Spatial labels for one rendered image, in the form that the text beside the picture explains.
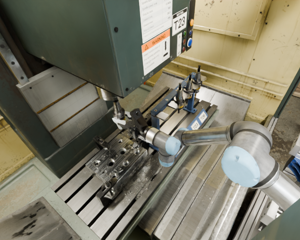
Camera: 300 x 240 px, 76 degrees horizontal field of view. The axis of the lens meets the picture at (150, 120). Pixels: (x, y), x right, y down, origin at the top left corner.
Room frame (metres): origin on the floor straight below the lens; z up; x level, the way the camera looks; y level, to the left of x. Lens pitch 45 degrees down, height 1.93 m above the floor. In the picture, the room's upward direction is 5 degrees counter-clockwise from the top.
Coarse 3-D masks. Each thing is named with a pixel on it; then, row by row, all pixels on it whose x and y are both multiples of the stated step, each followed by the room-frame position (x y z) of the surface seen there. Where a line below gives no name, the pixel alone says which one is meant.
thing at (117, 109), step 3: (114, 102) 0.71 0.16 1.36; (117, 102) 0.71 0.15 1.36; (114, 105) 0.71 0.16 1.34; (117, 105) 0.71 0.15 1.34; (114, 108) 0.71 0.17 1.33; (117, 108) 0.70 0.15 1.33; (120, 108) 0.71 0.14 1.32; (114, 111) 0.71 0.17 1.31; (117, 111) 0.70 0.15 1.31; (120, 111) 0.70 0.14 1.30
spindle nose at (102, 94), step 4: (96, 88) 0.66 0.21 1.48; (100, 88) 0.65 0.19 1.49; (96, 92) 0.67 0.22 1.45; (100, 92) 0.65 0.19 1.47; (104, 92) 0.64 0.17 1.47; (108, 92) 0.64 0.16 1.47; (100, 96) 0.65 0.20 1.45; (104, 96) 0.64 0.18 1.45; (108, 96) 0.64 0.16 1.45; (112, 96) 0.64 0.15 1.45; (116, 96) 0.64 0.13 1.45; (108, 100) 0.64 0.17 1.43; (112, 100) 0.64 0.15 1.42
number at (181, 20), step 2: (184, 14) 0.76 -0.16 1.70; (180, 16) 0.74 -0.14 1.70; (182, 16) 0.75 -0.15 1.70; (184, 16) 0.76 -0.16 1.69; (178, 18) 0.73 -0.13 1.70; (180, 18) 0.74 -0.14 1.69; (182, 18) 0.75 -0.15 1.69; (184, 18) 0.76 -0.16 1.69; (178, 20) 0.73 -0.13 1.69; (180, 20) 0.74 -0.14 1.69; (182, 20) 0.75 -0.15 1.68; (184, 20) 0.76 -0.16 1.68; (178, 22) 0.73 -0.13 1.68; (180, 22) 0.74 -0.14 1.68; (182, 22) 0.75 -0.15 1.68; (184, 22) 0.76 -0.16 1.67; (178, 24) 0.73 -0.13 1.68; (180, 24) 0.74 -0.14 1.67; (182, 24) 0.75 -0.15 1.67; (184, 24) 0.77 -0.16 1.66; (178, 26) 0.73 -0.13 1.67; (180, 26) 0.74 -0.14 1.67; (182, 26) 0.76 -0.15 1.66; (178, 28) 0.73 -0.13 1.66; (180, 28) 0.75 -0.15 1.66
